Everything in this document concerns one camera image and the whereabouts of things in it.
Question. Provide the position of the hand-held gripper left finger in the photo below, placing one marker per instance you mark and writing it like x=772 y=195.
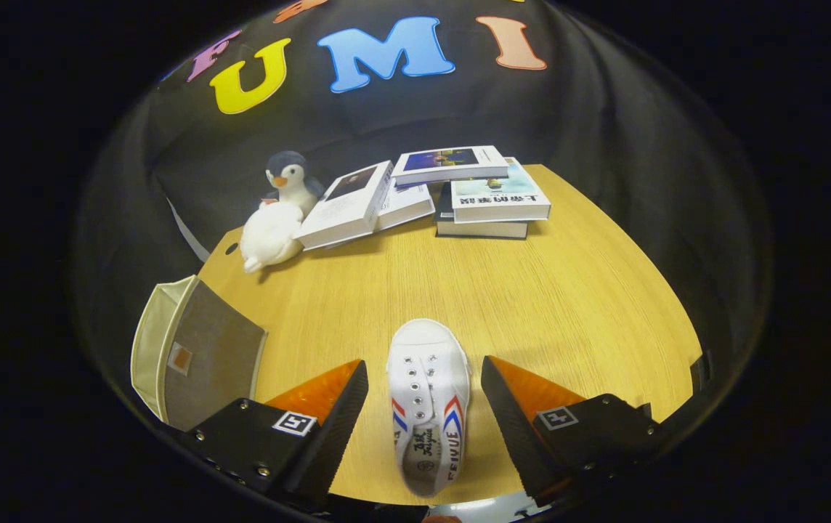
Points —
x=335 y=436

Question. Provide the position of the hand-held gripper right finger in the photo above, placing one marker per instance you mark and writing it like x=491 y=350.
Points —
x=517 y=436

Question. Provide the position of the white canvas shoe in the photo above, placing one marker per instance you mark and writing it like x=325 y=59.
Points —
x=426 y=363

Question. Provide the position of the beige grey fabric storage box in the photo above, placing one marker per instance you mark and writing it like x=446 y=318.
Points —
x=212 y=341

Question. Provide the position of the dark grey book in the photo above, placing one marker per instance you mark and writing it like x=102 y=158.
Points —
x=481 y=229

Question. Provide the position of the white plush toy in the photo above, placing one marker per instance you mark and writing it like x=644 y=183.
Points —
x=270 y=236

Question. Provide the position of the white book with dark photo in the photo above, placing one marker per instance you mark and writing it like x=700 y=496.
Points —
x=343 y=207

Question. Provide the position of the book with pale teal cover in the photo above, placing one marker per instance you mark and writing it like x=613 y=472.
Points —
x=503 y=200

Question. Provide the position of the plain white book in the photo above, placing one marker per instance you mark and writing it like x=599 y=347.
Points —
x=408 y=203

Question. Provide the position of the penguin plush toy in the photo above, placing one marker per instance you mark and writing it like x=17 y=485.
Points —
x=292 y=185

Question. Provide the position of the book with blue picture cover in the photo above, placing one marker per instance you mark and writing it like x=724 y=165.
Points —
x=452 y=165

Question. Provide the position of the black backdrop cloth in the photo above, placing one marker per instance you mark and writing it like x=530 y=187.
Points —
x=604 y=131

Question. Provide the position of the black table edge bracket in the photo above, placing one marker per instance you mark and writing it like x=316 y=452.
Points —
x=701 y=372

